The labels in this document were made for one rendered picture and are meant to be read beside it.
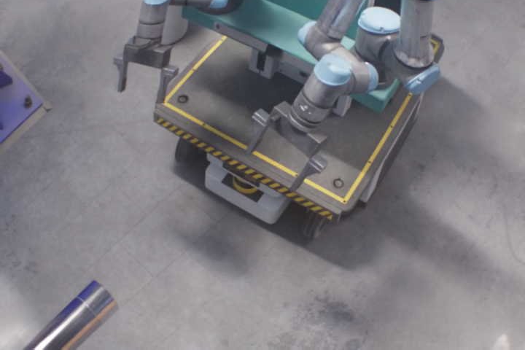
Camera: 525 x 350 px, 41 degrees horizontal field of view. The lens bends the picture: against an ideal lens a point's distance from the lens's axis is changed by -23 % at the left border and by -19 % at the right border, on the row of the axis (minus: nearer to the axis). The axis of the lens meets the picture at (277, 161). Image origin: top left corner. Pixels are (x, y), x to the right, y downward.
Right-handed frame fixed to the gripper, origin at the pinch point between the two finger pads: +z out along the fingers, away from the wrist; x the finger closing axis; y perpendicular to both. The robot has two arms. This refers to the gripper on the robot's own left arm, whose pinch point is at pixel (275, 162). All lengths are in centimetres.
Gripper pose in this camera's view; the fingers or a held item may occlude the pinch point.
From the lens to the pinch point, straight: 202.4
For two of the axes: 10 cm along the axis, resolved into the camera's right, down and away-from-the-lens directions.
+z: -4.4, 7.0, 5.7
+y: -4.8, 3.5, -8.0
